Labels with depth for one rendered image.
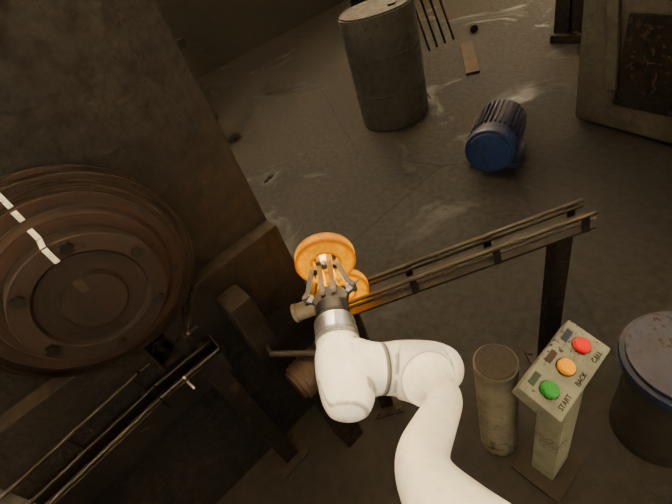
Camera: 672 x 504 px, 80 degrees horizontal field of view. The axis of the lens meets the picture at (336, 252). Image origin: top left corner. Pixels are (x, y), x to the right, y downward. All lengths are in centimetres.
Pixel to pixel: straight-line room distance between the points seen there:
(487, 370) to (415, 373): 47
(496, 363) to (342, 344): 56
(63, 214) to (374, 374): 65
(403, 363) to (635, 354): 79
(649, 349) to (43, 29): 162
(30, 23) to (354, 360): 89
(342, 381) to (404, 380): 11
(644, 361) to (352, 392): 89
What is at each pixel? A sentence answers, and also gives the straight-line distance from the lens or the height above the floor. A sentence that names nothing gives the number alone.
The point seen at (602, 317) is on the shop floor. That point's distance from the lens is 200.
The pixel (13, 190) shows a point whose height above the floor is 134.
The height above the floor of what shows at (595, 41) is 53.
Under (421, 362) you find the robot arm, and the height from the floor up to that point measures 92.
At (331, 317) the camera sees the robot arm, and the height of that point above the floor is 95.
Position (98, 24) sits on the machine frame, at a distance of 108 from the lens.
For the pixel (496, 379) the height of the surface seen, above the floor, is 52.
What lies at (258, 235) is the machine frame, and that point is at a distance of 126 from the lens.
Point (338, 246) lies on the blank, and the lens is 96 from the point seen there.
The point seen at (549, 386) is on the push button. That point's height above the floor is 61.
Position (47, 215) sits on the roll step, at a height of 128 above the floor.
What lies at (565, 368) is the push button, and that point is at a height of 61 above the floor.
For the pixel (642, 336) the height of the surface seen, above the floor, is 43.
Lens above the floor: 156
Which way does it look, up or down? 40 degrees down
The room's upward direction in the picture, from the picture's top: 21 degrees counter-clockwise
